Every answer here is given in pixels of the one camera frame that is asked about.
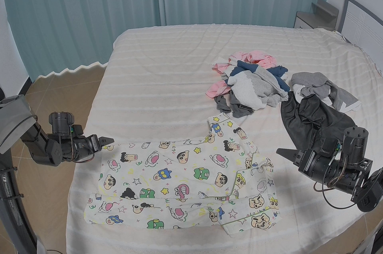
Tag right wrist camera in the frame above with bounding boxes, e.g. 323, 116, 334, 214
321, 138, 341, 153

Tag white printed pyjama top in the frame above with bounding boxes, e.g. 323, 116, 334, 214
84, 114, 283, 235

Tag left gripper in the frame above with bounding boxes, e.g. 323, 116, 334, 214
74, 134, 115, 156

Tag black cable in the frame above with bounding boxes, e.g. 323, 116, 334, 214
314, 182, 359, 211
39, 242, 65, 254

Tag pile of clothes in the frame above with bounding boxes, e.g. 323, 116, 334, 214
205, 50, 290, 119

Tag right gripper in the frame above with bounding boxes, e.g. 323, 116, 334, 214
275, 147, 330, 179

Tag black garment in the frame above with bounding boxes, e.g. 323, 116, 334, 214
280, 91, 356, 154

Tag grey bedside table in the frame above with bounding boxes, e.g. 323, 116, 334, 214
294, 0, 339, 32

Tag grey garment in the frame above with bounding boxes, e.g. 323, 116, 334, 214
290, 71, 361, 114

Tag bed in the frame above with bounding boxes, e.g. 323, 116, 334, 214
64, 0, 383, 254

